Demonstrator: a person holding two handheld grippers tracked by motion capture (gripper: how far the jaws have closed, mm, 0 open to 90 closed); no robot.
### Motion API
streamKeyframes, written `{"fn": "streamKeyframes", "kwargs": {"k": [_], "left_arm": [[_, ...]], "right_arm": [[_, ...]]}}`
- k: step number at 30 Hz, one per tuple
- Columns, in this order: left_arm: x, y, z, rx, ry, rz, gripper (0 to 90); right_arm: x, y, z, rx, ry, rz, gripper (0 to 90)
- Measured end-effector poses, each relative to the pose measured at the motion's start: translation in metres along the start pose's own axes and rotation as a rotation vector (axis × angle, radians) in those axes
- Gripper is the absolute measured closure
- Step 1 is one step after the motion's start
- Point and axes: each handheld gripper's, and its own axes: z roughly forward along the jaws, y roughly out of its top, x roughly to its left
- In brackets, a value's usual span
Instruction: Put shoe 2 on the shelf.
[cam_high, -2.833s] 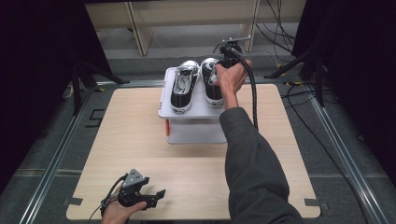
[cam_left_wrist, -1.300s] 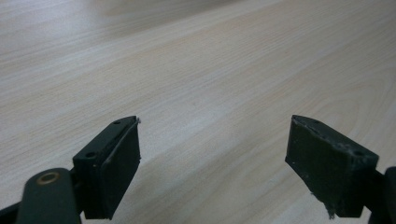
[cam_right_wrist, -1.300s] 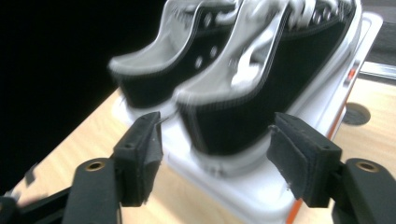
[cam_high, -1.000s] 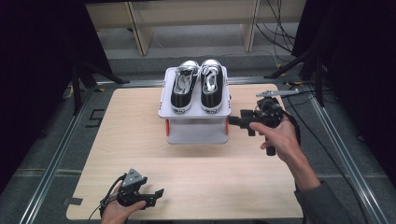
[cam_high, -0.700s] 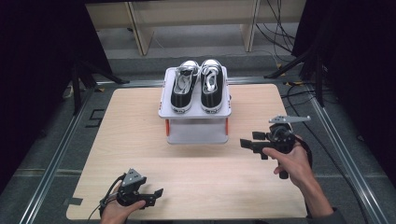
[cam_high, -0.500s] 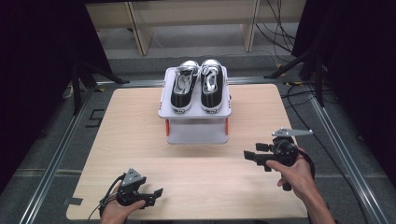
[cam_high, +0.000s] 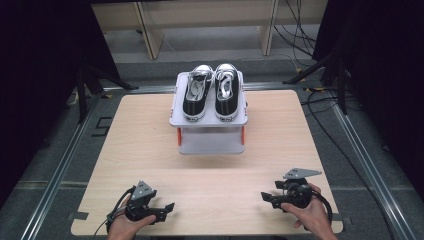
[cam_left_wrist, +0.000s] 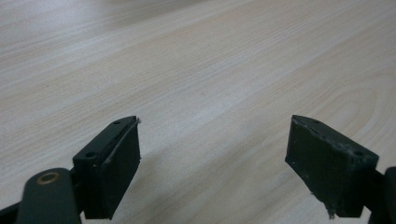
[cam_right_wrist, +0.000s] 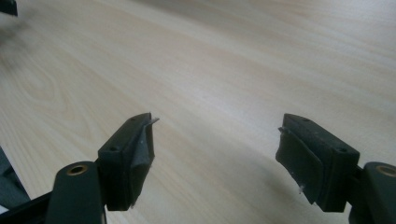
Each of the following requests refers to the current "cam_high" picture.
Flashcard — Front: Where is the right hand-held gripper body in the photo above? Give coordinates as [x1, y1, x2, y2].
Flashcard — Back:
[282, 167, 323, 210]

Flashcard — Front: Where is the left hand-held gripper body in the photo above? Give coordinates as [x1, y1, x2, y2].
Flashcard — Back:
[125, 180, 158, 223]

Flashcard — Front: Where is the white shoe rack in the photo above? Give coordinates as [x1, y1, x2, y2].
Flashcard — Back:
[168, 70, 249, 156]

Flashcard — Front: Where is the black canvas sneaker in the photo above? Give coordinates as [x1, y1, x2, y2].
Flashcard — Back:
[213, 63, 241, 123]
[181, 64, 215, 123]

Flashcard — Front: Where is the person's right hand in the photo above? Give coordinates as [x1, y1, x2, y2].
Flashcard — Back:
[281, 183, 335, 232]

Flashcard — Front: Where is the person's left hand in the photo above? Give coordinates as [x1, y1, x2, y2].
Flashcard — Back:
[106, 195, 157, 240]

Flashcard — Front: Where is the black tripod stand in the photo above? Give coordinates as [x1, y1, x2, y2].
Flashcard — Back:
[75, 62, 140, 125]
[282, 49, 350, 116]

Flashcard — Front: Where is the black curtain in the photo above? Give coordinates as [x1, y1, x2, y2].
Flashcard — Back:
[0, 0, 121, 208]
[312, 0, 424, 194]

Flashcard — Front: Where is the beige wooden desk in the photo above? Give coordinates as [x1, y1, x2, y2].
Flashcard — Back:
[90, 0, 330, 61]

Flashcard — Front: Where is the left hand-held gripper cable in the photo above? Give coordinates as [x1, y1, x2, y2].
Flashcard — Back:
[93, 185, 137, 238]

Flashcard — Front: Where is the hand-held gripper cable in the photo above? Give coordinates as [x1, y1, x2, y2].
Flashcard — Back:
[93, 185, 137, 238]
[310, 189, 334, 232]

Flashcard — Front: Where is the right hand-held gripper cable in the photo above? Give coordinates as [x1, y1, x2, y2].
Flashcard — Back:
[310, 189, 334, 232]

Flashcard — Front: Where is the long black floor cable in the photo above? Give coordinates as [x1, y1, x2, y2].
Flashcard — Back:
[299, 89, 398, 240]

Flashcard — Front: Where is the metal floor rail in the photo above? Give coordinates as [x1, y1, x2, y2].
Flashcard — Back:
[19, 93, 102, 240]
[102, 81, 312, 95]
[332, 103, 418, 240]

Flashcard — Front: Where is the bundle of black cables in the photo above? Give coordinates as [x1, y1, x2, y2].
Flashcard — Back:
[273, 0, 318, 68]

